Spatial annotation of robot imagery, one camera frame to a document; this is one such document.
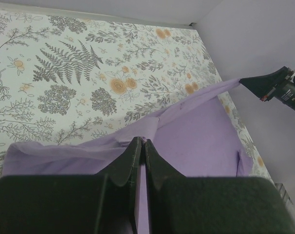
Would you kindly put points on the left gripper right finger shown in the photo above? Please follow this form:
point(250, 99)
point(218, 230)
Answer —
point(211, 205)

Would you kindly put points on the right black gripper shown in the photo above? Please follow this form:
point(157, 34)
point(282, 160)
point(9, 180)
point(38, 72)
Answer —
point(279, 84)

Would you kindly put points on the purple t shirt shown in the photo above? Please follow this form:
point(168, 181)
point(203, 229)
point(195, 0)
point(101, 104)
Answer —
point(194, 135)

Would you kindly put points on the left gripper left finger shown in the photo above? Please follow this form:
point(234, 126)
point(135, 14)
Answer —
point(103, 203)

